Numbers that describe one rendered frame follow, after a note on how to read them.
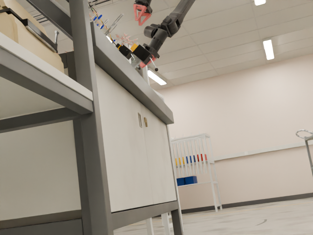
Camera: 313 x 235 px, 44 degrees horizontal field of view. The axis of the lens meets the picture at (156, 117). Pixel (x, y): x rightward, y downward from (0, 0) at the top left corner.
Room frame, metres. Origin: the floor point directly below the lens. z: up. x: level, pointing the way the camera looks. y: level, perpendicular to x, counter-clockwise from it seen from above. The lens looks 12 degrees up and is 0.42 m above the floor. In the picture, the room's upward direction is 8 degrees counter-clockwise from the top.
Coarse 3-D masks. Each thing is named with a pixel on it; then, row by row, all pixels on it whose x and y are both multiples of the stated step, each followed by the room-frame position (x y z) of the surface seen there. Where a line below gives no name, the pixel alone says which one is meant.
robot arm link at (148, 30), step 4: (168, 16) 1.75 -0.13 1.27; (164, 20) 1.75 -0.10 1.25; (168, 20) 1.74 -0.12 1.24; (152, 24) 1.81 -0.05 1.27; (164, 24) 1.74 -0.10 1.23; (144, 28) 1.80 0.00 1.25; (148, 28) 1.79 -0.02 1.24; (152, 28) 1.78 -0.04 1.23; (164, 28) 1.77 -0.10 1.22; (144, 32) 1.81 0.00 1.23; (148, 32) 1.79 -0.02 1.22; (152, 32) 1.78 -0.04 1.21; (168, 32) 1.77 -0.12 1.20; (148, 36) 1.81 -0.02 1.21; (152, 36) 1.79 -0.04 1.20; (168, 36) 1.81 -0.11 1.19
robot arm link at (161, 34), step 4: (156, 28) 1.78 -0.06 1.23; (160, 28) 1.78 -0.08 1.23; (156, 32) 1.76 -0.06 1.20; (160, 32) 1.75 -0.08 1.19; (164, 32) 1.75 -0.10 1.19; (156, 36) 1.75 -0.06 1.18; (160, 36) 1.75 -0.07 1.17; (164, 36) 1.76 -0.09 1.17; (160, 40) 1.76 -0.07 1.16; (164, 40) 1.77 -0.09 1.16
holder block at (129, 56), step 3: (123, 45) 1.80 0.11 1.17; (120, 48) 1.80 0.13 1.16; (123, 48) 1.80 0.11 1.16; (126, 48) 1.79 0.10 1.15; (120, 51) 1.80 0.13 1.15; (123, 51) 1.80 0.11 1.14; (126, 51) 1.79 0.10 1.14; (129, 51) 1.79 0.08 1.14; (123, 54) 1.80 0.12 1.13; (126, 54) 1.79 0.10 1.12; (129, 54) 1.80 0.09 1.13; (132, 54) 1.82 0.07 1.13; (126, 57) 1.80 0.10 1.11; (129, 57) 1.82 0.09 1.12
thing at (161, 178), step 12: (144, 108) 1.54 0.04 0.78; (144, 120) 1.50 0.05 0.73; (156, 120) 1.77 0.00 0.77; (144, 132) 1.48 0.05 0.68; (156, 132) 1.73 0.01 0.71; (156, 144) 1.69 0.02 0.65; (168, 144) 2.01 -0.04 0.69; (156, 156) 1.66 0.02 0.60; (168, 156) 1.95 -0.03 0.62; (156, 168) 1.62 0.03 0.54; (168, 168) 1.90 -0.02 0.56; (156, 180) 1.59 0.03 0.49; (168, 180) 1.85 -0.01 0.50; (156, 192) 1.56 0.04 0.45; (168, 192) 1.81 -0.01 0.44
